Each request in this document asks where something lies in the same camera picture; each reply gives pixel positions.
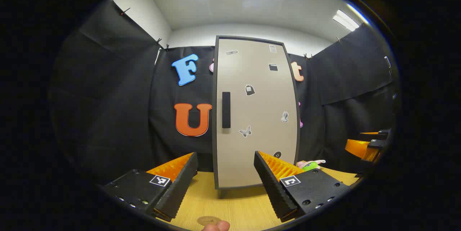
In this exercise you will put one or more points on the small ceiling light panel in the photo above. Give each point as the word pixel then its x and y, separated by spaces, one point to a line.
pixel 345 20

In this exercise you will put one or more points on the green and pink plush toy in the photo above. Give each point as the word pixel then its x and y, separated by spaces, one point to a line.
pixel 310 166

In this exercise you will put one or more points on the black backdrop cloth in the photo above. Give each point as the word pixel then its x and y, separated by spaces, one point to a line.
pixel 108 98

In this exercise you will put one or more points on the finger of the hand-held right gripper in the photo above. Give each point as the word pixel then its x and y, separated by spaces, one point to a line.
pixel 380 135
pixel 362 149

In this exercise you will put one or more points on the round brown coaster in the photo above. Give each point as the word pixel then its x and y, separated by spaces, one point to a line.
pixel 207 220

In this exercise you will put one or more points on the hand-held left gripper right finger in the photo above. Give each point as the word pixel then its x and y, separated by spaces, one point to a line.
pixel 273 188

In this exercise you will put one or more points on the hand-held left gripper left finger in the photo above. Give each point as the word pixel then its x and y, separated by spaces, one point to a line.
pixel 178 191

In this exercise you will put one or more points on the beige cabinet door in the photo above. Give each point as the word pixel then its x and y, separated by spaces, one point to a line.
pixel 259 144

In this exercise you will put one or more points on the dark grey cabinet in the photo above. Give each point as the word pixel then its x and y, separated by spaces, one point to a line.
pixel 223 192

